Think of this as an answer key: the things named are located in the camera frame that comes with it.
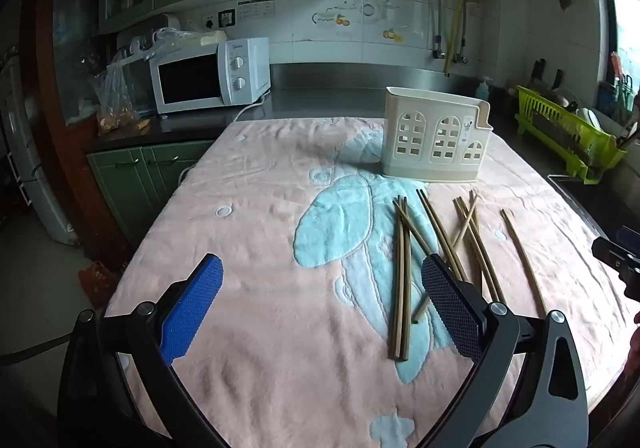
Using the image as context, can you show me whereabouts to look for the white microwave oven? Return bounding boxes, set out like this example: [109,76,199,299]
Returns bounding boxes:
[149,36,272,116]

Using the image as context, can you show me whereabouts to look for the steel sink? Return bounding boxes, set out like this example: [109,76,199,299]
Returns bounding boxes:
[547,174,640,233]

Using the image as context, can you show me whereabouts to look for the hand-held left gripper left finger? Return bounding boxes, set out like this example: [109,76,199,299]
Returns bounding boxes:
[56,253,227,448]

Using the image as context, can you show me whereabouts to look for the metal water hose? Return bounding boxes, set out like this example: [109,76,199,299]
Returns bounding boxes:
[432,0,445,59]

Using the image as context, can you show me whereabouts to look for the white wall label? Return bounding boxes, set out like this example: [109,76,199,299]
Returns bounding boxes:
[237,0,276,21]

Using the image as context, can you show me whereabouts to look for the white power cord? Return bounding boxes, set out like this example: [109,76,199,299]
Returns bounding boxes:
[177,90,272,183]

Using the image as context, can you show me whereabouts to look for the pale yellow box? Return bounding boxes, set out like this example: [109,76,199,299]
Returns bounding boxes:
[170,30,228,49]

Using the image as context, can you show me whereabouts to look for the bunch of wooden chopsticks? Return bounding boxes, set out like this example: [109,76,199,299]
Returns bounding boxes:
[389,189,547,363]

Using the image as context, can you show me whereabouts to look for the white refrigerator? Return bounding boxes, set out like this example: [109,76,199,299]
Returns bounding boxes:
[0,45,79,247]

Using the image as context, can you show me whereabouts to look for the green base cabinet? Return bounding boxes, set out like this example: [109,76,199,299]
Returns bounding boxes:
[86,140,216,249]

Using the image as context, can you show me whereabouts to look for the cream plastic utensil holder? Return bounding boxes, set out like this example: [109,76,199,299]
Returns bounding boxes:
[381,86,494,185]

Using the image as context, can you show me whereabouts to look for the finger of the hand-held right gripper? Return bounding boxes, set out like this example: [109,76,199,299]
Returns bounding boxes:
[591,238,640,301]
[616,226,640,256]

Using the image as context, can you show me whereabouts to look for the pink printed towel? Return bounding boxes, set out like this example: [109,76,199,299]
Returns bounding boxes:
[102,117,626,448]

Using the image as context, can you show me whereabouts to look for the small white appliance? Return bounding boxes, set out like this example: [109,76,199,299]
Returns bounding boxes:
[144,14,181,36]

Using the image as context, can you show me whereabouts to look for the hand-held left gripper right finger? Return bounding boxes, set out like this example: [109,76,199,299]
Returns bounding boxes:
[421,254,591,448]

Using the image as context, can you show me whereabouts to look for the yellow gas hose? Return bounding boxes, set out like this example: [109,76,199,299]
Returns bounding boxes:
[444,0,471,77]

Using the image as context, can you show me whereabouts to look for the clear plastic bag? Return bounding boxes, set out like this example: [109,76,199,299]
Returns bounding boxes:
[92,60,152,136]

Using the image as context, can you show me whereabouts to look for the white plates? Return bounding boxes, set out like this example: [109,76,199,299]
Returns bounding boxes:
[575,106,602,131]

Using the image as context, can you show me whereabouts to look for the teapot and orange tile decal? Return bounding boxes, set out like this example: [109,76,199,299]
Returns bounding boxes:
[312,0,417,44]

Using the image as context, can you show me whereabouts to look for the green plastic dish rack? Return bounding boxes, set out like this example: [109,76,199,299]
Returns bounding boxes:
[515,85,628,185]

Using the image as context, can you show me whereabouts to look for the red plastic bag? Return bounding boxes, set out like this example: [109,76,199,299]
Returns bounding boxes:
[77,261,119,307]

